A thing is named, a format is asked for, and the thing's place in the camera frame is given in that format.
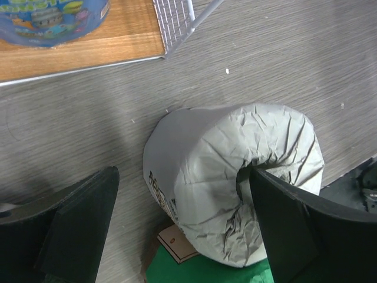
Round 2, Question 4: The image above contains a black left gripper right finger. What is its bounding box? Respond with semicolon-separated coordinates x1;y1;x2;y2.
249;169;376;283

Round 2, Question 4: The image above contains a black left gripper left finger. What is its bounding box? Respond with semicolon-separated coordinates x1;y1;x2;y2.
1;166;120;282

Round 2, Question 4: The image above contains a grey paper towel roll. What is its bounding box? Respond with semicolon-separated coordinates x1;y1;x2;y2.
143;103;324;268

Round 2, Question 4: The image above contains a white roll blue wrapper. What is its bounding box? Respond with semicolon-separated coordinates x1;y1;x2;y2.
1;0;110;48

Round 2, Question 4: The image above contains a green wrapped paper roll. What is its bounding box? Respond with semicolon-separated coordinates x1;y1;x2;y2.
141;225;273;283

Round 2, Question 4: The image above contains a white wire wooden shelf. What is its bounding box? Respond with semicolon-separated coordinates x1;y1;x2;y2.
1;1;220;86

